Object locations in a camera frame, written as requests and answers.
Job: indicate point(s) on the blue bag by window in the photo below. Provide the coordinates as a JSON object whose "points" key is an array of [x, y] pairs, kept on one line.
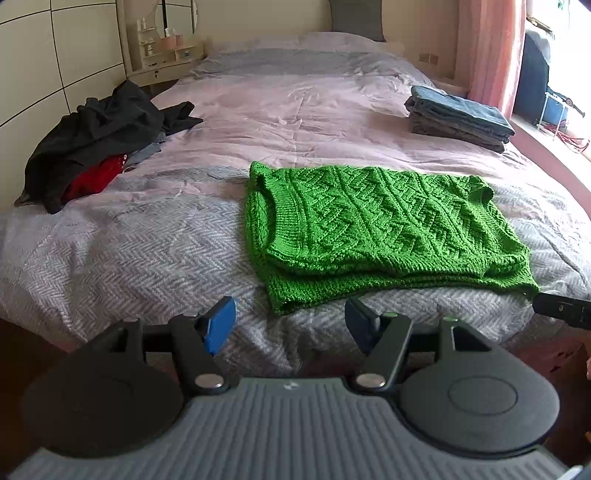
{"points": [[534, 76]]}

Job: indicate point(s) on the white sliding wardrobe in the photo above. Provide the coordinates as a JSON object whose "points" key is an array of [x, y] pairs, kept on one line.
{"points": [[54, 55]]}

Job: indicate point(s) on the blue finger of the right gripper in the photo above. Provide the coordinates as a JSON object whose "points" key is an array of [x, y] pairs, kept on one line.
{"points": [[575, 313]]}

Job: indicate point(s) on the folded blue jeans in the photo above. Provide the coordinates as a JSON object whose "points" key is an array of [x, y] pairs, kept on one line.
{"points": [[447, 107]]}

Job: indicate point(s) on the pink grey bed quilt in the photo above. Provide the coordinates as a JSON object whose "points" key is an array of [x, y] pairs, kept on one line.
{"points": [[168, 237]]}

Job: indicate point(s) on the white wire rack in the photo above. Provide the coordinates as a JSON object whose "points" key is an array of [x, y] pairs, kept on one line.
{"points": [[565, 121]]}

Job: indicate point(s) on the pink curtain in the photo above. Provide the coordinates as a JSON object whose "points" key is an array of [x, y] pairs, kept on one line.
{"points": [[491, 36]]}

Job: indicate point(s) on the grey garment in pile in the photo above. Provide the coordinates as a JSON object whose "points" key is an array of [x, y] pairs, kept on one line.
{"points": [[138, 156]]}

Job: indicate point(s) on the pink cup on dresser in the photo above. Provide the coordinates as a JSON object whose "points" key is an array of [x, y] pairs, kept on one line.
{"points": [[167, 43]]}

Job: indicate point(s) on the black garment in pile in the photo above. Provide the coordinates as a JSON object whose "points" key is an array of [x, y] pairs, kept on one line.
{"points": [[121, 123]]}

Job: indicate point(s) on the green knitted sweater vest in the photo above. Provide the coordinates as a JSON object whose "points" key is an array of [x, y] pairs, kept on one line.
{"points": [[320, 234]]}

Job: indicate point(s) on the red garment in pile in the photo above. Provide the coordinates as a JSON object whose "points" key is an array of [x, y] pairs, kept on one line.
{"points": [[95, 179]]}

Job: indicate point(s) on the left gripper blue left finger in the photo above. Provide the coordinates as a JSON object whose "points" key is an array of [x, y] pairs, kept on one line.
{"points": [[208, 332]]}

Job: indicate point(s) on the folded grey dark clothes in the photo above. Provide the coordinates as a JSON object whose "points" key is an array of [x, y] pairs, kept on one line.
{"points": [[427, 124]]}

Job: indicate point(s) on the white dressing table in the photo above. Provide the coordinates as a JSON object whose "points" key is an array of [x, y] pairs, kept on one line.
{"points": [[145, 64]]}

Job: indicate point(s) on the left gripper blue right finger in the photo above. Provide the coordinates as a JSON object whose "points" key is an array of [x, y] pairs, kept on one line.
{"points": [[366, 325]]}

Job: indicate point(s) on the round vanity mirror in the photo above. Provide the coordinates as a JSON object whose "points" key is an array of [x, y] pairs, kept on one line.
{"points": [[178, 17]]}

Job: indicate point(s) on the grey pillow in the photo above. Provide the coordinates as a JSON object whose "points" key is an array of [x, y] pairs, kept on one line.
{"points": [[358, 17]]}

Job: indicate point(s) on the person right hand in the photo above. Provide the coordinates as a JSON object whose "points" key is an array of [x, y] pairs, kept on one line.
{"points": [[588, 377]]}

